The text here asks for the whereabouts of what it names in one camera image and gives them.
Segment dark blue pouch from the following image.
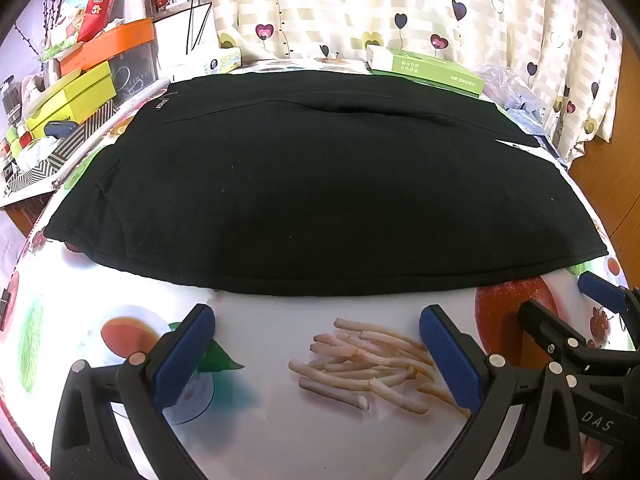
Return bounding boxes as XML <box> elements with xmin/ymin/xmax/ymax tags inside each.
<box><xmin>44</xmin><ymin>120</ymin><xmax>79</xmax><ymax>139</ymax></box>

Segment black pants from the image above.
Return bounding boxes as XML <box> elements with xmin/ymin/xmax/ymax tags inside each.
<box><xmin>42</xmin><ymin>71</ymin><xmax>609</xmax><ymax>297</ymax></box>

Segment wooden cabinet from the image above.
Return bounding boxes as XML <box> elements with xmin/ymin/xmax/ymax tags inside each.
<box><xmin>570</xmin><ymin>35</ymin><xmax>640</xmax><ymax>291</ymax></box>

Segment fruit printed tablecloth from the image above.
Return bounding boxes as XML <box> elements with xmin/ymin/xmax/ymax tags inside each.
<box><xmin>0</xmin><ymin>55</ymin><xmax>640</xmax><ymax>480</ymax></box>

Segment yellow-green cardboard box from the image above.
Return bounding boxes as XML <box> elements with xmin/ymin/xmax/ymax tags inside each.
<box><xmin>22</xmin><ymin>62</ymin><xmax>118</xmax><ymax>137</ymax></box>

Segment clear plastic bag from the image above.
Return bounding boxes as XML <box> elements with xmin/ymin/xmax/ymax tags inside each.
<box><xmin>480</xmin><ymin>65</ymin><xmax>546</xmax><ymax>126</ymax></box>

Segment black white striped box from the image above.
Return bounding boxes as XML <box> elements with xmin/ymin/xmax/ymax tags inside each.
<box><xmin>5</xmin><ymin>110</ymin><xmax>118</xmax><ymax>193</ymax></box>

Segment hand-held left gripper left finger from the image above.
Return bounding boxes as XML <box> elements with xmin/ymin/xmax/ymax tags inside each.
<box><xmin>50</xmin><ymin>302</ymin><xmax>217</xmax><ymax>480</ymax></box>

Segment red colourful snack bag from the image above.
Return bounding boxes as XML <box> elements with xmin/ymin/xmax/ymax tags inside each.
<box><xmin>40</xmin><ymin>0</ymin><xmax>130</xmax><ymax>63</ymax></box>

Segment white green tissue pack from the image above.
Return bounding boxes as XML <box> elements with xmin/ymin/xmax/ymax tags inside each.
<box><xmin>202</xmin><ymin>46</ymin><xmax>242</xmax><ymax>77</ymax></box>

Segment black storage box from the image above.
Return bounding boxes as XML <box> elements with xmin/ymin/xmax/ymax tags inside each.
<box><xmin>107</xmin><ymin>45</ymin><xmax>171</xmax><ymax>106</ymax></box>

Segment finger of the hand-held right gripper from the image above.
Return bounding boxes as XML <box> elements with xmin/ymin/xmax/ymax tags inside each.
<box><xmin>576</xmin><ymin>270</ymin><xmax>640</xmax><ymax>356</ymax></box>
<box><xmin>516</xmin><ymin>299</ymin><xmax>640</xmax><ymax>381</ymax></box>

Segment orange box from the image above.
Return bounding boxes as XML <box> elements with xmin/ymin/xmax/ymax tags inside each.
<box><xmin>60</xmin><ymin>17</ymin><xmax>155</xmax><ymax>77</ymax></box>

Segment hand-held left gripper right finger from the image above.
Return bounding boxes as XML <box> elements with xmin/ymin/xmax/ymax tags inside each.
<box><xmin>419</xmin><ymin>304</ymin><xmax>585</xmax><ymax>480</ymax></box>

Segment heart patterned curtain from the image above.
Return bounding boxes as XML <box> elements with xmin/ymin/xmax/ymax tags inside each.
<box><xmin>205</xmin><ymin>0</ymin><xmax>626</xmax><ymax>163</ymax></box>

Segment flat green box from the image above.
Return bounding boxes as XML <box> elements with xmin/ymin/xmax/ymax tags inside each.
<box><xmin>365</xmin><ymin>44</ymin><xmax>485</xmax><ymax>98</ymax></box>

